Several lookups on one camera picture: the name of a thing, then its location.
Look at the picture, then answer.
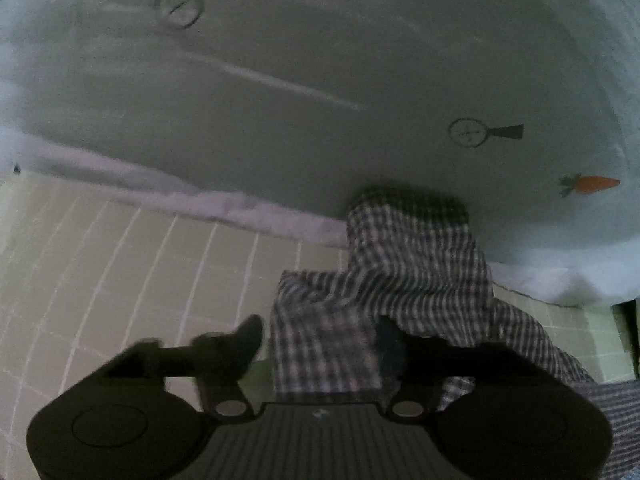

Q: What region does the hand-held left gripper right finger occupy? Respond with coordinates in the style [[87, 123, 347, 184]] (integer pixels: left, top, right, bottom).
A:
[[375, 315, 541, 418]]

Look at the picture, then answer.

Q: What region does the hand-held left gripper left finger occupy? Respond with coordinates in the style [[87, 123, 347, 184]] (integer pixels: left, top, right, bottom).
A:
[[100, 314, 265, 418]]

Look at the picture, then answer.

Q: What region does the plaid button shirt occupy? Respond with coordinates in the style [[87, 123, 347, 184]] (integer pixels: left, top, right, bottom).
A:
[[267, 187, 640, 480]]

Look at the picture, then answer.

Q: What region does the green grid mat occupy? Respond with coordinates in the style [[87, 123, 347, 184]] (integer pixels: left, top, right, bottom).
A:
[[0, 177, 640, 461]]

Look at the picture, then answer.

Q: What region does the light blue carrot-print sheet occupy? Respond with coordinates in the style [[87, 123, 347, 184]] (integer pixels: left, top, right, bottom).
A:
[[0, 0, 640, 311]]

